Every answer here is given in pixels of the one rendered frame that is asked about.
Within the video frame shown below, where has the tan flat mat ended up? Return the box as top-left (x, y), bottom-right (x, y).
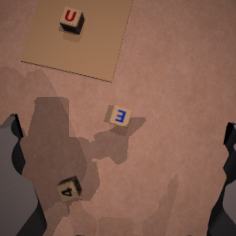
top-left (20, 0), bottom-right (133, 82)

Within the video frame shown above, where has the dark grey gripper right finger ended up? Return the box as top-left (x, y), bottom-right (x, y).
top-left (206, 122), bottom-right (236, 236)

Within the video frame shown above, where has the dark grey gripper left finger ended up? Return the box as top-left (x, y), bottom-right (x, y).
top-left (0, 114), bottom-right (47, 236)

